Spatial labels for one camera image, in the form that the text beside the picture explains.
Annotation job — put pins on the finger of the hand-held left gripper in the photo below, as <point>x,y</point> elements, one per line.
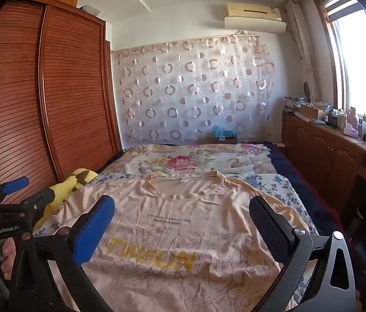
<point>15,183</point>
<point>40,199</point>

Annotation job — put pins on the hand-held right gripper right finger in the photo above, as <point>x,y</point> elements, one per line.
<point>266,230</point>

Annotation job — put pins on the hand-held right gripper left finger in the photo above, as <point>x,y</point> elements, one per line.
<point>95,230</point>

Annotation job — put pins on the beige t-shirt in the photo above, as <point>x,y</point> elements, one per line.
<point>170,234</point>

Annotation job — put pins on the blue floral bed sheet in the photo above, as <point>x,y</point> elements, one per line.
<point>277,188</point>

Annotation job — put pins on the navy blanket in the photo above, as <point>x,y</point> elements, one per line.
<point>300,182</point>

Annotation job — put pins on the red blanket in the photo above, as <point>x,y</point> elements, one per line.
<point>334,224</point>

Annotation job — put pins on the wooden sideboard cabinet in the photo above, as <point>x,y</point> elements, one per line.
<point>326,156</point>

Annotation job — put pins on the brown box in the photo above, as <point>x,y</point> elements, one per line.
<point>223,140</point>

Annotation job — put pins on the teal toy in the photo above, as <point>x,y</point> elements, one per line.
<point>223,131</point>

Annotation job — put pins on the pink floral blanket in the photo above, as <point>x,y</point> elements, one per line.
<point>183,161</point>

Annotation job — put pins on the wooden slatted wardrobe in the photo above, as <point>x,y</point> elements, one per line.
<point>72,87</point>

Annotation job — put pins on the cardboard box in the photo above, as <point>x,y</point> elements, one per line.
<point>309,112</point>

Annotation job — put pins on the pink bottle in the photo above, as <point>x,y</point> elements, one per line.
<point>352,123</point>

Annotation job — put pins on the white bottle with green cap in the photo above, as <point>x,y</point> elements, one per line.
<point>365,125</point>

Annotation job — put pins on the circle-patterned sheer curtain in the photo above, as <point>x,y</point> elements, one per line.
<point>189,91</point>

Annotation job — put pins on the tied white window curtain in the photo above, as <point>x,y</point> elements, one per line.
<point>303,55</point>

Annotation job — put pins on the window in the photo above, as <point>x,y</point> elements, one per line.
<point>361,61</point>

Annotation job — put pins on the wall air conditioner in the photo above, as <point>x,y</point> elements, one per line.
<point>254,25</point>
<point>253,10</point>

